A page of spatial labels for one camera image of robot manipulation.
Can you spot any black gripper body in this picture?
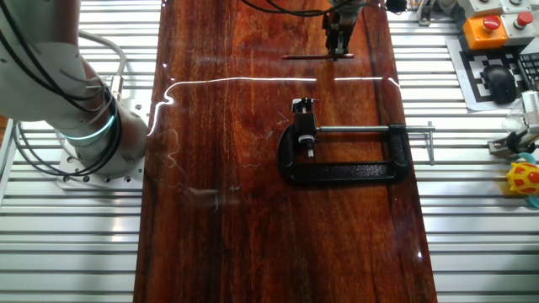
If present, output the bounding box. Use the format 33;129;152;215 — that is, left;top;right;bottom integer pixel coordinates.
322;11;354;42

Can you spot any thick grey cable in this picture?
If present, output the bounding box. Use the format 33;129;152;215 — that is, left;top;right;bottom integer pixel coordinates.
77;29;128;103

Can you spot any silver camera mount bracket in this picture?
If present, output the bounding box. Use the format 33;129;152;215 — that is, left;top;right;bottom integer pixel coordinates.
487;125;539;157

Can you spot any black computer mouse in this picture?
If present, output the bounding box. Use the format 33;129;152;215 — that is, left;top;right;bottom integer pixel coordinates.
482;63;519;105

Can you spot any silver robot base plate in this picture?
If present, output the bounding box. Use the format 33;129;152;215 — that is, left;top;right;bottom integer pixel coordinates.
56;97;147;191

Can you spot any yellow orange toy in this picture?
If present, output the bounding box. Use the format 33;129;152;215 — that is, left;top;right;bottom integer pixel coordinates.
504;151;539;210

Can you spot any checkered marker sheet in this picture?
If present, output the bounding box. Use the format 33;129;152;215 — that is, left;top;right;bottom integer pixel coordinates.
445;35;532;113

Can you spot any black C-clamp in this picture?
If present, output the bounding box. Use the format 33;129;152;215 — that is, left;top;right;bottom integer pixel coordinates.
276;120;436;185

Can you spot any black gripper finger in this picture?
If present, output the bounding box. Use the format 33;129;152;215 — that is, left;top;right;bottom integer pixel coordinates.
338;36;355;61
325;38;340;61

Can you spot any silver metal bracket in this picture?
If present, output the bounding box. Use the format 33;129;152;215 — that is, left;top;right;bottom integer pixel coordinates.
416;0;439;27

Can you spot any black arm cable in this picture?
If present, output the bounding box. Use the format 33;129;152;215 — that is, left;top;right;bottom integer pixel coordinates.
0;0;408;180

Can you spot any black keyboard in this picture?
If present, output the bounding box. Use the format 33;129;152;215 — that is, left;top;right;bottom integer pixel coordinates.
517;40;539;92

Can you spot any grey emergency stop box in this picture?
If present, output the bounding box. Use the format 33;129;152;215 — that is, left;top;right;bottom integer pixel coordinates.
500;10;539;46

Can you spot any clear plastic cup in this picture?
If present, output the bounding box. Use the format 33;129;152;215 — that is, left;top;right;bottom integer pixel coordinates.
500;109;526;135

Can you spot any silver ribbed camera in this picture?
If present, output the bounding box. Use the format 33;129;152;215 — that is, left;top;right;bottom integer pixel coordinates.
520;89;539;136

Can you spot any orange emergency stop box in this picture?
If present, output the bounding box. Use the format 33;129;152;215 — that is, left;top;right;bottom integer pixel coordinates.
462;14;510;51

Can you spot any grey control box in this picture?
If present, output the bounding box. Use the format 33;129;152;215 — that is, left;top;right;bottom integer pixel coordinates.
456;0;539;19

